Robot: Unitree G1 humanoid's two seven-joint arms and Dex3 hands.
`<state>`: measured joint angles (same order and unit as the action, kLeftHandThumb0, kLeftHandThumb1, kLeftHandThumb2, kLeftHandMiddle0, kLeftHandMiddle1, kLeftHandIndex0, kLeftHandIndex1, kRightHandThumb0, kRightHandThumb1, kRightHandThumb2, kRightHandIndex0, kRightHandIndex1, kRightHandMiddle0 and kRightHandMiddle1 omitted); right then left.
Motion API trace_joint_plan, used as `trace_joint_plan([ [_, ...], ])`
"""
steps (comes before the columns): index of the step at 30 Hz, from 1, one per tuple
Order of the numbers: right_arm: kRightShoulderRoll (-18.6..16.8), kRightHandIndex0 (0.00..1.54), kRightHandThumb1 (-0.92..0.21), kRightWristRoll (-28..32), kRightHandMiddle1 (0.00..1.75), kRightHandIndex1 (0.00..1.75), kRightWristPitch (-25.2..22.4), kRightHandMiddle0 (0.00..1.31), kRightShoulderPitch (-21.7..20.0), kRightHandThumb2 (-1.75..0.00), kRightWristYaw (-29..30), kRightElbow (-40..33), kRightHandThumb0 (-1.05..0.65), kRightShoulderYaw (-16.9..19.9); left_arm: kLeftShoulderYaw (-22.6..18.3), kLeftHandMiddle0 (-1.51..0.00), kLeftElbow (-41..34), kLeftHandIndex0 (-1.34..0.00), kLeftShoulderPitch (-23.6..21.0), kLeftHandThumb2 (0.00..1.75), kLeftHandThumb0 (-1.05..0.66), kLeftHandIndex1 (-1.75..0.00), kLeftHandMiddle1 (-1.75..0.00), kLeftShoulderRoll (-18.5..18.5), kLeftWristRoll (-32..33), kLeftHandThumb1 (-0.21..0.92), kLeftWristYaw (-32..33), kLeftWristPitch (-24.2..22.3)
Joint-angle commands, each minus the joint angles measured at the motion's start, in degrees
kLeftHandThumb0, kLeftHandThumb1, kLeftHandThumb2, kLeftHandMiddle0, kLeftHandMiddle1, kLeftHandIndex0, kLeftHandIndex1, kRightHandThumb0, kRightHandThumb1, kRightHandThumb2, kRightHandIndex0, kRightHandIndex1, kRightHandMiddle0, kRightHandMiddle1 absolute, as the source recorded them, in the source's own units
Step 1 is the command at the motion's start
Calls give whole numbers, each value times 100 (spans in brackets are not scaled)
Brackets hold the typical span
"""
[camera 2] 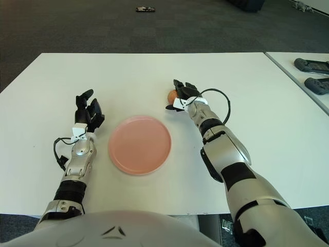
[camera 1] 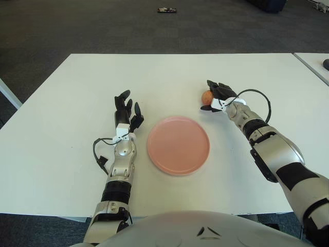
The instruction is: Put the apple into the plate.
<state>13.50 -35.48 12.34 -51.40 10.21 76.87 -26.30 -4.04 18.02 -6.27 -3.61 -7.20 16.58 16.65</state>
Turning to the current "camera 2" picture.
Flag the silver robot torso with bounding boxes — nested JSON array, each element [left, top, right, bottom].
[[0, 209, 222, 247]]

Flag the pink round plate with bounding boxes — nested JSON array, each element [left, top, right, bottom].
[[107, 115, 172, 177]]

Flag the small grey floor clutter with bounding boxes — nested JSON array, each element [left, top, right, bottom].
[[291, 1, 315, 12]]

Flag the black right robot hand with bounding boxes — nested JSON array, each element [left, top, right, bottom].
[[165, 79, 208, 113]]

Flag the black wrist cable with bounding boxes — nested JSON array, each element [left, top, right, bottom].
[[53, 137, 77, 172], [202, 88, 231, 124]]

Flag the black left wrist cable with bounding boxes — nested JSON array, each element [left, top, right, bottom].
[[53, 137, 77, 172]]

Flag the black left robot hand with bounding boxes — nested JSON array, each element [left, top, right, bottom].
[[71, 89, 105, 141]]

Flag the dark bulky floor object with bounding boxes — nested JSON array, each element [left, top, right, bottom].
[[227, 0, 265, 11]]

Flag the black device on floor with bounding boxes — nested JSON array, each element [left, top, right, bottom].
[[304, 216, 325, 238]]

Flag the grey handheld controller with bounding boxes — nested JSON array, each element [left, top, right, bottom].
[[304, 77, 329, 96], [294, 58, 329, 75]]

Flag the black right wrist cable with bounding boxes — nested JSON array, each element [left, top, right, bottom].
[[202, 88, 231, 124]]

